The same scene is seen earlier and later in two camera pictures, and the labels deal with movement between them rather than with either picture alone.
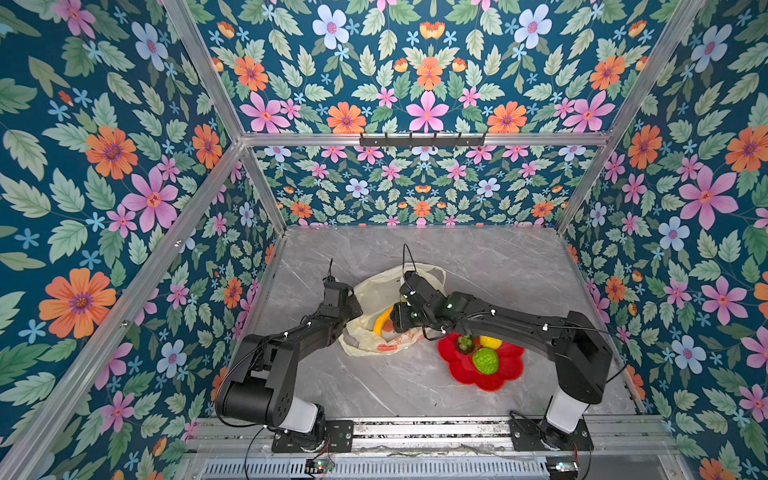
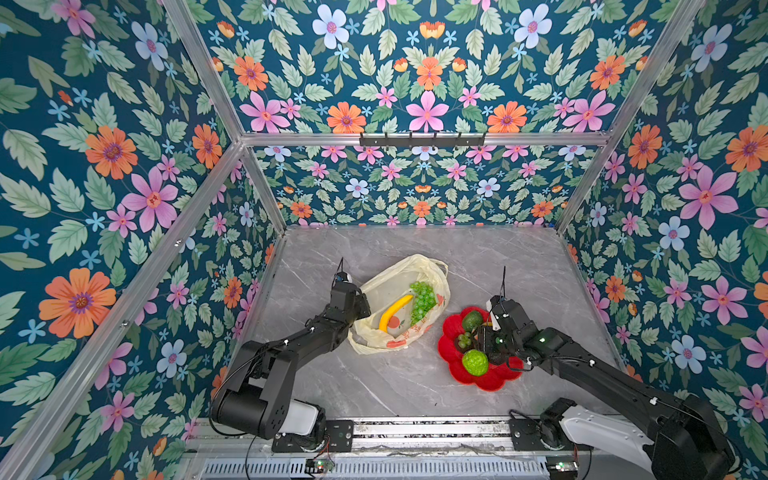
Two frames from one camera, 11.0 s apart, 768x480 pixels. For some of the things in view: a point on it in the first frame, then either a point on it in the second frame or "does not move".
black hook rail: x=421 y=142 does not move
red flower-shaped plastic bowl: x=461 y=367 does not move
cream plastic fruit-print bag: x=378 y=294 does not move
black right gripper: x=399 y=319 → x=483 y=340
